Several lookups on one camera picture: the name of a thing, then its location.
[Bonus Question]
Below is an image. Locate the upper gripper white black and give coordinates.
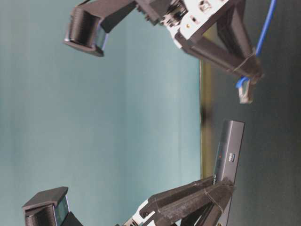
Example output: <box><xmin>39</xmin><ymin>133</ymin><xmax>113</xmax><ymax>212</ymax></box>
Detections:
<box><xmin>135</xmin><ymin>0</ymin><xmax>261</xmax><ymax>78</ymax></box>

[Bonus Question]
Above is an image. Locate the lower gripper white black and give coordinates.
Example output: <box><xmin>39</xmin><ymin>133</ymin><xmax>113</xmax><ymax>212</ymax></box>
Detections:
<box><xmin>122</xmin><ymin>177</ymin><xmax>235</xmax><ymax>226</ymax></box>

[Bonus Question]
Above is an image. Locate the blue LAN cable clear plug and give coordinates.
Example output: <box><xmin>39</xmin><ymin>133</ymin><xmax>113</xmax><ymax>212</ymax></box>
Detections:
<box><xmin>236</xmin><ymin>0</ymin><xmax>277</xmax><ymax>104</ymax></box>

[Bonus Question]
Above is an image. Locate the dark grey USB hub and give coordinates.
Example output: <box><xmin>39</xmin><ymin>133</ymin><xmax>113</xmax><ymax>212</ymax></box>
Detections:
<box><xmin>213</xmin><ymin>120</ymin><xmax>245</xmax><ymax>184</ymax></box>

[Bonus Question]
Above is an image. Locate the lower gripper black camera mount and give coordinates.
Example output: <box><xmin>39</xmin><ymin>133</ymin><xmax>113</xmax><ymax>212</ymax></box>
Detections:
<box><xmin>22</xmin><ymin>186</ymin><xmax>82</xmax><ymax>226</ymax></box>

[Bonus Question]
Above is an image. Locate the gripper black camera mount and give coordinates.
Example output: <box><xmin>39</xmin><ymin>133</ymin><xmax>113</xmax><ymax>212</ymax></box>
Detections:
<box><xmin>64</xmin><ymin>0</ymin><xmax>136</xmax><ymax>57</ymax></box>
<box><xmin>22</xmin><ymin>186</ymin><xmax>82</xmax><ymax>226</ymax></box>

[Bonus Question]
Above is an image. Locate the upper gripper black camera mount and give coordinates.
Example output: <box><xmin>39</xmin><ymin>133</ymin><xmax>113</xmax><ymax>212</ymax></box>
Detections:
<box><xmin>64</xmin><ymin>0</ymin><xmax>136</xmax><ymax>57</ymax></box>

